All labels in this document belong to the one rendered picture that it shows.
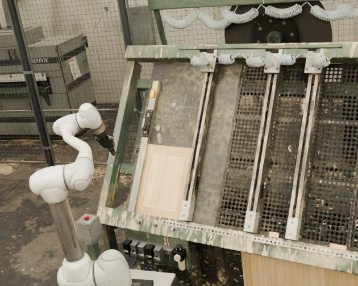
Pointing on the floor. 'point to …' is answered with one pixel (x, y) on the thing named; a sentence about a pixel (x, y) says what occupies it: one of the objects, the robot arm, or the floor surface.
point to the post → (94, 251)
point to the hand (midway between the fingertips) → (112, 150)
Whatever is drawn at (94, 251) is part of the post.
